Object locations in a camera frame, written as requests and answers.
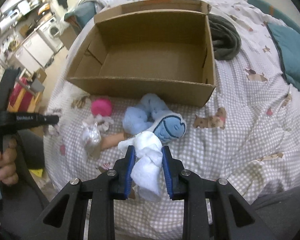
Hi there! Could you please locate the brown cardboard box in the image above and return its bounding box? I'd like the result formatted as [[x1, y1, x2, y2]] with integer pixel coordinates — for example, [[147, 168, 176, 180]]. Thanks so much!
[[66, 0, 216, 107]]

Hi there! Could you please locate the pink fuzzy ball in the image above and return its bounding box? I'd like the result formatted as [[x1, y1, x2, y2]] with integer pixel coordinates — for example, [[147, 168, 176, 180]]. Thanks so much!
[[91, 98, 113, 116]]

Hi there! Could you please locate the white kitchen cabinet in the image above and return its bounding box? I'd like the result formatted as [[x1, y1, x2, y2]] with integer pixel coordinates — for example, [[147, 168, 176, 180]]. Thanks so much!
[[11, 32, 54, 73]]

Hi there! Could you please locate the red and yellow box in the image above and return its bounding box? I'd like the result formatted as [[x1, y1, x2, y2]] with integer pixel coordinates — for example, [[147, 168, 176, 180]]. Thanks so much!
[[7, 77, 43, 113]]

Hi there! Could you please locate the dark grey folded cloth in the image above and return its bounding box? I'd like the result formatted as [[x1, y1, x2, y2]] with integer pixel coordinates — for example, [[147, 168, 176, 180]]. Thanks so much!
[[208, 14, 242, 61]]

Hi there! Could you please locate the blue fish plush toy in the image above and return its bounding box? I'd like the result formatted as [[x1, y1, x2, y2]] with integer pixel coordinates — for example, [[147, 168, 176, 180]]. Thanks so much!
[[122, 93, 187, 144]]

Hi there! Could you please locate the white washing machine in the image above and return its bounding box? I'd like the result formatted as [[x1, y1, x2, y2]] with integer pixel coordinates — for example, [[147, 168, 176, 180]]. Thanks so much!
[[37, 16, 63, 54]]

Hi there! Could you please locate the teal blue pillow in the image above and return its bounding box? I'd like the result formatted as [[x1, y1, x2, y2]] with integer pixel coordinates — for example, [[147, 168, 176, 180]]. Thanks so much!
[[64, 1, 96, 34]]

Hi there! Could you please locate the beige foam cylinder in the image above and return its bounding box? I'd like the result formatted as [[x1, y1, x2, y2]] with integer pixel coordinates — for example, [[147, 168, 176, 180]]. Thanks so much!
[[101, 132, 129, 150]]

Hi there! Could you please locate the teal cushion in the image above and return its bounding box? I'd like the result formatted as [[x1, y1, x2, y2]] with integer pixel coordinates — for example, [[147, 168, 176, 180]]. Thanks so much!
[[267, 23, 300, 91]]

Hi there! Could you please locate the white sock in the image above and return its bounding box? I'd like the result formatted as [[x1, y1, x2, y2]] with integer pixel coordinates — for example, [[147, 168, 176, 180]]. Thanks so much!
[[118, 131, 162, 203]]

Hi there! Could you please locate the person's left hand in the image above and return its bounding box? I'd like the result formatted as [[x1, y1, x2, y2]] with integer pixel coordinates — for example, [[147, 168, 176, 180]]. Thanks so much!
[[0, 138, 18, 186]]

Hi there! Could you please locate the clear plastic bag with cube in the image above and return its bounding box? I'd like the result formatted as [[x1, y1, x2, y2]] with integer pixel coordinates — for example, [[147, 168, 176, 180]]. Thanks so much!
[[82, 122, 102, 157]]

